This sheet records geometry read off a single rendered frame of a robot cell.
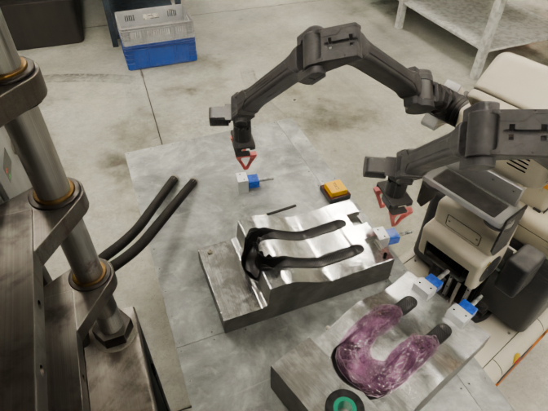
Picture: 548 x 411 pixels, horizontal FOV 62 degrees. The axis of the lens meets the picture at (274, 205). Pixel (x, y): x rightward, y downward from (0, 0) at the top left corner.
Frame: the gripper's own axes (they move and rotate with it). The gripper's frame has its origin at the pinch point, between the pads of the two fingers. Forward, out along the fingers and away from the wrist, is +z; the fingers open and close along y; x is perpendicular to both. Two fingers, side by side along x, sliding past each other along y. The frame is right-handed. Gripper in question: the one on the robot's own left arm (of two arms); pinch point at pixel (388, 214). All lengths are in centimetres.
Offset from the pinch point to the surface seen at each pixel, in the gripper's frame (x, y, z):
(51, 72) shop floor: -138, -310, 96
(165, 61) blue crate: -45, -298, 92
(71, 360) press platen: -85, 30, -11
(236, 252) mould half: -45.2, -3.4, 7.1
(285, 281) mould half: -36.8, 15.6, -0.6
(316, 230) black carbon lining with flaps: -20.7, -3.8, 5.0
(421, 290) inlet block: -1.2, 24.0, 5.0
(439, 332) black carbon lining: -1.5, 35.2, 7.5
